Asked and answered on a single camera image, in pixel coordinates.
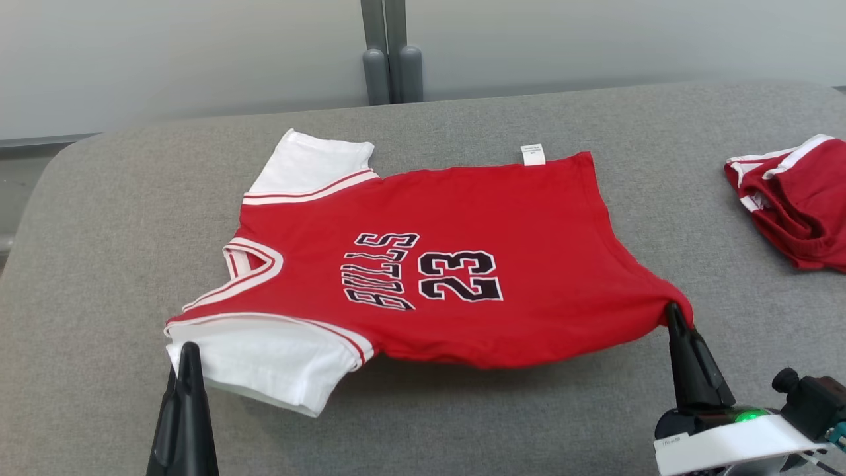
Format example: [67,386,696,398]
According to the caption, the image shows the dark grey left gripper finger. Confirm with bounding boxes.
[179,342,220,476]
[146,366,183,476]

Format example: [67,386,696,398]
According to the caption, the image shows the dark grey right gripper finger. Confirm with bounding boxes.
[680,317,737,408]
[665,302,712,411]

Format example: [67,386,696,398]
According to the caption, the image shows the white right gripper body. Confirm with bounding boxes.
[653,405,837,476]

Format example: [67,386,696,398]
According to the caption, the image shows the red shorts with white trim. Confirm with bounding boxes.
[724,134,846,274]

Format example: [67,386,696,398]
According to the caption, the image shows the red Bulls 23 jersey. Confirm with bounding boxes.
[164,128,695,418]

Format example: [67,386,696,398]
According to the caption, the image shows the grey fabric sofa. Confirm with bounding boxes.
[0,81,846,476]

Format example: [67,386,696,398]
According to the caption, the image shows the grey aluminium partition post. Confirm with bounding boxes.
[360,0,424,106]

